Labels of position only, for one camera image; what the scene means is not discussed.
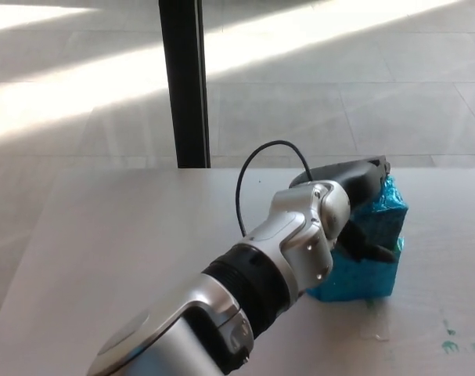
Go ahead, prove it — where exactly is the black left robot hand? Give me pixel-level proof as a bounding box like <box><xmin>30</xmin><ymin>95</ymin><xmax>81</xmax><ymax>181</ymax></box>
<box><xmin>288</xmin><ymin>154</ymin><xmax>395</xmax><ymax>263</ymax></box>

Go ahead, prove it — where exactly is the small blue foil-wrapped cube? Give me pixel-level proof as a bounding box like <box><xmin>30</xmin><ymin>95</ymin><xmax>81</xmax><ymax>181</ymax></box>
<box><xmin>347</xmin><ymin>174</ymin><xmax>410</xmax><ymax>249</ymax></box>

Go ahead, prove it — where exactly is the big blue foil-wrapped cube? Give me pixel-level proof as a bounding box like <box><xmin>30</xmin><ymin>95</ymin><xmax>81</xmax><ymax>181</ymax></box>
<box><xmin>305</xmin><ymin>233</ymin><xmax>407</xmax><ymax>303</ymax></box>

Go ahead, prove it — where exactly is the clear tape piece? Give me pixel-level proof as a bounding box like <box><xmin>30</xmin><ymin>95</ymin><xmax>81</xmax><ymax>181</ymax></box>
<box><xmin>358</xmin><ymin>311</ymin><xmax>391</xmax><ymax>342</ymax></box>

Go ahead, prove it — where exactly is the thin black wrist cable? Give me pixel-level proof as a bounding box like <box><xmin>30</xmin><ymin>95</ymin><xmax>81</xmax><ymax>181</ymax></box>
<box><xmin>236</xmin><ymin>140</ymin><xmax>312</xmax><ymax>237</ymax></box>

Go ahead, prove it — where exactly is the black vertical window frame post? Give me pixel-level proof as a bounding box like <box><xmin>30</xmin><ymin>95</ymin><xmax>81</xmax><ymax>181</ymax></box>
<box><xmin>158</xmin><ymin>0</ymin><xmax>212</xmax><ymax>169</ymax></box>

